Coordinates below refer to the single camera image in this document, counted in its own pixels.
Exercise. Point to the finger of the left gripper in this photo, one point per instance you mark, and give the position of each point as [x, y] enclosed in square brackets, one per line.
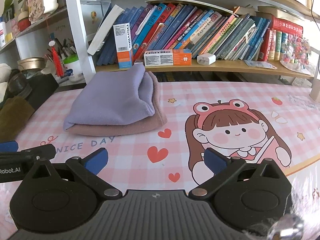
[45, 151]
[10, 146]

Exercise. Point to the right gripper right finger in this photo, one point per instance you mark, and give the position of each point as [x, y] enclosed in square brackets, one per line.
[223, 168]

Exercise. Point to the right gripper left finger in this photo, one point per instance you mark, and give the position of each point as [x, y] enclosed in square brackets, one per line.
[86, 172]

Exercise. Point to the purple and mauve sweater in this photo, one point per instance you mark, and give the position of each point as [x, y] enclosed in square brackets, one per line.
[117, 103]

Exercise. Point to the pink checkered cartoon tablecloth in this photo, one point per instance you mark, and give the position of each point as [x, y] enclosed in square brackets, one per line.
[274, 128]

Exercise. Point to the cream garment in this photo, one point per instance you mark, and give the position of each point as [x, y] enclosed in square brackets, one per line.
[5, 71]

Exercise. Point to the golden metal bowl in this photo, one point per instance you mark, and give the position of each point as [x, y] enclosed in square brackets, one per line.
[31, 63]

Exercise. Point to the red tassel ornament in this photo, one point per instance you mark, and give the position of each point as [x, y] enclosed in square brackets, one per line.
[56, 59]

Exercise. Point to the white green-lid jar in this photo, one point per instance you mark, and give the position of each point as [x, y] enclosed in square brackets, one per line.
[73, 68]

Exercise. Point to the white charger block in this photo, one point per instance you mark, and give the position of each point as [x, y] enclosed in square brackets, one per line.
[206, 59]

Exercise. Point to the beige pen holder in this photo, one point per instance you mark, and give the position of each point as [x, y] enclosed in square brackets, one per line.
[315, 90]

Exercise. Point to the white orange flat box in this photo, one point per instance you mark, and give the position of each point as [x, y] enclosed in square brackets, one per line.
[170, 57]

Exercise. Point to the white blue orange box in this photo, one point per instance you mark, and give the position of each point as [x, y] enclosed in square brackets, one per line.
[122, 36]

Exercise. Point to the white and wood bookshelf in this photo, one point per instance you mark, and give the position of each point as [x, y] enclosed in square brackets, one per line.
[92, 20]

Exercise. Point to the row of leaning books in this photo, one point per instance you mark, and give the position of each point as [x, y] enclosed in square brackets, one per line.
[201, 29]

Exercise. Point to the red thick dictionary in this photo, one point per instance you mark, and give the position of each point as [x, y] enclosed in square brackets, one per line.
[281, 20]

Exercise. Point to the brown corduroy garment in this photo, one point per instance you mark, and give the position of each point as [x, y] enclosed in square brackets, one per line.
[14, 116]

